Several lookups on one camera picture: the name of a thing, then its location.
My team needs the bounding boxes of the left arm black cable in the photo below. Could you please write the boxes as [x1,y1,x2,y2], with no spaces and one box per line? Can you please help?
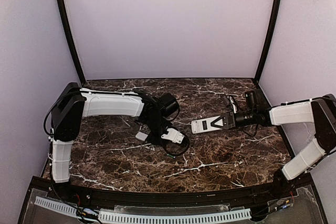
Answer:
[157,129,191,158]

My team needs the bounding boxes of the right black frame post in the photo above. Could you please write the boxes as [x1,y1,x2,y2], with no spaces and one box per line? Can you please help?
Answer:
[255,0,281,79]

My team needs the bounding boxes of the white red remote control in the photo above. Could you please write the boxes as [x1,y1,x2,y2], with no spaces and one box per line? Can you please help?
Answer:
[191,116,221,134]

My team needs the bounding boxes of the left white cable duct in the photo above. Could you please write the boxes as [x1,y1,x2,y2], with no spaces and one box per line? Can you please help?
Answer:
[34,196,77,218]

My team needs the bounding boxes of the centre white cable duct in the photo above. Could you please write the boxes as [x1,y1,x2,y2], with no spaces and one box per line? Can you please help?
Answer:
[99,209,251,224]

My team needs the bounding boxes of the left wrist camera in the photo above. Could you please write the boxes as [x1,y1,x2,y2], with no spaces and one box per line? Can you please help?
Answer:
[161,128,185,144]

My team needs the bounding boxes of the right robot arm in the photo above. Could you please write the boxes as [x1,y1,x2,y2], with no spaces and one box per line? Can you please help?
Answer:
[208,89,335,198]

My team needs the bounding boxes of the black front rail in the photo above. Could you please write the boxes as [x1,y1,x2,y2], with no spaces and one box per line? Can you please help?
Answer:
[57,183,274,209]

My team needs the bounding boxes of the white cable duct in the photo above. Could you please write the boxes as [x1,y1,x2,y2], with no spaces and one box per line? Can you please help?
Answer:
[34,196,77,218]
[99,209,251,224]

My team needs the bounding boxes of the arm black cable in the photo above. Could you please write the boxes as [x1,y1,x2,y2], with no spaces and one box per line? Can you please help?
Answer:
[320,94,336,156]
[157,129,191,158]

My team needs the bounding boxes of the left black frame post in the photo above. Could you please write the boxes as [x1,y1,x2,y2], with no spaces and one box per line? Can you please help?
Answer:
[56,0,86,85]

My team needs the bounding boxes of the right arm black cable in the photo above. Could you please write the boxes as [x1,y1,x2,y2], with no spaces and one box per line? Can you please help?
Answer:
[320,94,336,156]

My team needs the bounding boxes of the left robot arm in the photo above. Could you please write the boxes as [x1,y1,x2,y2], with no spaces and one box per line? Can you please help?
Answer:
[45,82,184,183]

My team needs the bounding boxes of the black frame post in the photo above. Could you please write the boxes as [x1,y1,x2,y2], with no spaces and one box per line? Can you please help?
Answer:
[56,0,86,85]
[255,0,281,79]

